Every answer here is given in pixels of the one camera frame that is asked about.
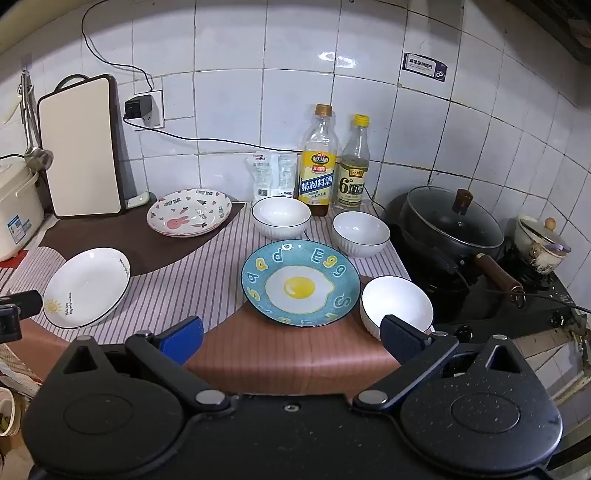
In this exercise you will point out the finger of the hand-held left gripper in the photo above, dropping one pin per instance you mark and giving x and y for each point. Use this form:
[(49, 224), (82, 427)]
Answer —
[(27, 303), (8, 325)]

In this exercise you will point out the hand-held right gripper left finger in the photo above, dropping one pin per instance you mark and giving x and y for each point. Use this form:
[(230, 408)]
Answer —
[(184, 338)]

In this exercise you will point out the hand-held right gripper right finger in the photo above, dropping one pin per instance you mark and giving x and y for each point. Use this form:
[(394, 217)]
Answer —
[(402, 338)]

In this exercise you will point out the white bowl with dark rim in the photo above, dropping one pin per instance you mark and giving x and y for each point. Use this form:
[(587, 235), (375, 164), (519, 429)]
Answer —
[(280, 216), (361, 230), (397, 297)]

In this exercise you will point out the striped brown table mat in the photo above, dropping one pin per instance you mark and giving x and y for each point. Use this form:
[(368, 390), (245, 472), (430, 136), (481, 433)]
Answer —
[(184, 277)]

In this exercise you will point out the white plate with sun print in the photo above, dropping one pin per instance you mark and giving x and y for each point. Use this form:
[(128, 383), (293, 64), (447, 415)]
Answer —
[(85, 286)]

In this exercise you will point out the black gas stove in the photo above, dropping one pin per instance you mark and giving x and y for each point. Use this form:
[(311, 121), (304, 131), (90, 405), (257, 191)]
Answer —
[(461, 295)]

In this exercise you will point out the white rice cooker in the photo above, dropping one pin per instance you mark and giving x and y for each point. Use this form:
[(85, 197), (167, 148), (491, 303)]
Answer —
[(16, 207)]

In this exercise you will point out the blue fried egg plate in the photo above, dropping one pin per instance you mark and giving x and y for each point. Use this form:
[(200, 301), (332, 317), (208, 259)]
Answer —
[(300, 284)]

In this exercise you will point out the pink rabbit print plate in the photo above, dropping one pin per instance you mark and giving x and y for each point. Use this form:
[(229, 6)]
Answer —
[(189, 213)]

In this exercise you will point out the black wok with glass lid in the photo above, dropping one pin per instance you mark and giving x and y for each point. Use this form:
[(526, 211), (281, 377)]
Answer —
[(448, 221)]

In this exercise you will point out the small white plug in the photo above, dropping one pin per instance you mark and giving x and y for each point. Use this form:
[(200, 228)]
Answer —
[(137, 201)]

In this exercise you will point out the small ceramic pot with lid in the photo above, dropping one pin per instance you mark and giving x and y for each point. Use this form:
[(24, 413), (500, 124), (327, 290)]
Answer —
[(538, 247)]

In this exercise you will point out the cream cutting board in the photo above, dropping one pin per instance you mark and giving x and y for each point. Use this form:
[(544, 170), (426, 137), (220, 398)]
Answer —
[(81, 147)]

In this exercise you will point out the metal ladle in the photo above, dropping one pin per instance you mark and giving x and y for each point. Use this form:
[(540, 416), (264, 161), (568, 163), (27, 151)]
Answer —
[(32, 138)]

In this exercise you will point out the clear vinegar bottle yellow cap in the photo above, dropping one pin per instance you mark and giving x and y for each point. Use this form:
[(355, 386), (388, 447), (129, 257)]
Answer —
[(353, 180)]

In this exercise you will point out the cooking wine bottle yellow label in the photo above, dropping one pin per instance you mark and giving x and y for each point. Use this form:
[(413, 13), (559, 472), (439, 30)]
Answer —
[(316, 180)]

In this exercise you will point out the white salt bag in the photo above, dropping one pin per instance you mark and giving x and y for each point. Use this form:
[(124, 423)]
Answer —
[(272, 177)]

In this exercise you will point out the black power adapter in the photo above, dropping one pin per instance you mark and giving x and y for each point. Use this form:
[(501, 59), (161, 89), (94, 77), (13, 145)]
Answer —
[(139, 107)]

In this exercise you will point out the range hood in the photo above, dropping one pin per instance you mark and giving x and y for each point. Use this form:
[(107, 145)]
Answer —
[(558, 23)]

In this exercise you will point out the white wall socket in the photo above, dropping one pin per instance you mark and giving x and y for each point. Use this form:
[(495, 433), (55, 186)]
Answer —
[(157, 115)]

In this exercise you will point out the wall sticker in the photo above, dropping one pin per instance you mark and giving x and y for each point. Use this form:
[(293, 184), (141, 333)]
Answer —
[(424, 68)]

